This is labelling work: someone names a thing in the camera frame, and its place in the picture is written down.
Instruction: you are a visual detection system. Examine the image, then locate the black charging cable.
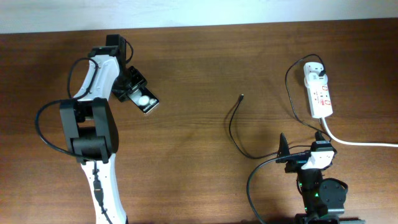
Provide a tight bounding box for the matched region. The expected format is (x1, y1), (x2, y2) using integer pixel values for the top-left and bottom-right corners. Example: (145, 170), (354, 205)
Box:
(228, 54), (332, 160)

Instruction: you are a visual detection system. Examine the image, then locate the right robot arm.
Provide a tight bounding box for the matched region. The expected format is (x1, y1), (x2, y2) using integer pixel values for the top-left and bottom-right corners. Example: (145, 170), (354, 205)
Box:
(277, 132), (348, 223)

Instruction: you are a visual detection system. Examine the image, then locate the white charger adapter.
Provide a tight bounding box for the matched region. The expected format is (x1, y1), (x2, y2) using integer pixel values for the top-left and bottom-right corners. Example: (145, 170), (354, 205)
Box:
(304, 72), (328, 88)

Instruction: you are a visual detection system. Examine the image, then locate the black smartphone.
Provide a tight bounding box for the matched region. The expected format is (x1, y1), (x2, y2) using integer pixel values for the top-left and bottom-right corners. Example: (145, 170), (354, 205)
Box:
(128, 87), (160, 114)

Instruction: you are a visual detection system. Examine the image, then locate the white power strip cord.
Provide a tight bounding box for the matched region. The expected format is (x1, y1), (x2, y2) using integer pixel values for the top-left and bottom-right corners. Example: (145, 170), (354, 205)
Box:
(320, 117), (398, 148)

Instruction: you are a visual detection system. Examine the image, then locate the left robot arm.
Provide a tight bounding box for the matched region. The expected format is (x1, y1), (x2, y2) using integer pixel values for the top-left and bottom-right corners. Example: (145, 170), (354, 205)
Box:
(60, 34), (147, 223)

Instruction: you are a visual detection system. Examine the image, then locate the right black camera cable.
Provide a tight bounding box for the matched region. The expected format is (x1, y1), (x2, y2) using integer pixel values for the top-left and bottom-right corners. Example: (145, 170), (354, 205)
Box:
(246, 152), (308, 224)

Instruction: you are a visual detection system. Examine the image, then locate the white power strip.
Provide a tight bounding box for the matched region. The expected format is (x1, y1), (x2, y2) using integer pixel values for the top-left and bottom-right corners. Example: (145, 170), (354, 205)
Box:
(303, 62), (333, 119)

